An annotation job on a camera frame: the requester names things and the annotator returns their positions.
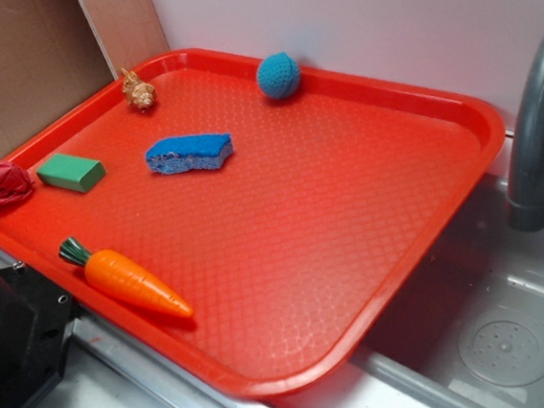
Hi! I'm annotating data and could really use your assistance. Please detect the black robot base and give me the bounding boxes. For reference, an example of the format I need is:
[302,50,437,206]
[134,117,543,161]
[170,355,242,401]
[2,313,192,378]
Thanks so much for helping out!
[0,264,76,408]

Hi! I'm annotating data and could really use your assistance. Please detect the green rectangular block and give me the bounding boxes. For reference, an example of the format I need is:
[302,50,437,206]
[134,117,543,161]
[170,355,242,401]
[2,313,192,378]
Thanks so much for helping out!
[36,154,106,193]

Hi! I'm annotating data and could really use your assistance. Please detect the grey sink faucet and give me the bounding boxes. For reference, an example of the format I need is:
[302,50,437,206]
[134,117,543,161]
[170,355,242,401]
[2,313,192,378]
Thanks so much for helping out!
[506,37,544,232]

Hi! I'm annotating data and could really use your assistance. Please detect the blue sponge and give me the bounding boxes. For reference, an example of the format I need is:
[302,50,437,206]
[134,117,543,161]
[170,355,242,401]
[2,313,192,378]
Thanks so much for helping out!
[145,133,234,175]

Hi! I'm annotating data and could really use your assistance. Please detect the tan seashell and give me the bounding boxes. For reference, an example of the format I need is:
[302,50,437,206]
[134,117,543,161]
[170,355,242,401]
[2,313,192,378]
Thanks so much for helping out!
[120,68,156,110]

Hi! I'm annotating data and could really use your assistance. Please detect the red plastic tray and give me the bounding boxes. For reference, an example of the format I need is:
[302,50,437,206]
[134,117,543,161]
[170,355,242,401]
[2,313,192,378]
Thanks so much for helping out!
[0,49,506,398]

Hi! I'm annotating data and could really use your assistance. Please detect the orange toy carrot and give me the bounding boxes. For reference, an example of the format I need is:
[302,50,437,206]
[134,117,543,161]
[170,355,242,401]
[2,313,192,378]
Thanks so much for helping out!
[59,237,194,319]

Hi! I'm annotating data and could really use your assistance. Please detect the grey toy sink basin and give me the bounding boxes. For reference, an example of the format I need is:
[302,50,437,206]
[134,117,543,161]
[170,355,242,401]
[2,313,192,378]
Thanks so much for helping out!
[272,156,544,408]

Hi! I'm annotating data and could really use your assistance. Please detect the brown cardboard panel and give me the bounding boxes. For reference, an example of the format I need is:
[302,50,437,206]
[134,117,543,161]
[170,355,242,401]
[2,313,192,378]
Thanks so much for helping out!
[0,0,112,158]

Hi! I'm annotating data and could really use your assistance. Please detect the blue crocheted ball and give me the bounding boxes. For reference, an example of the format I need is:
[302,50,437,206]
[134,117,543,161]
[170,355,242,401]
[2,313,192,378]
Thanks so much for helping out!
[256,53,301,100]

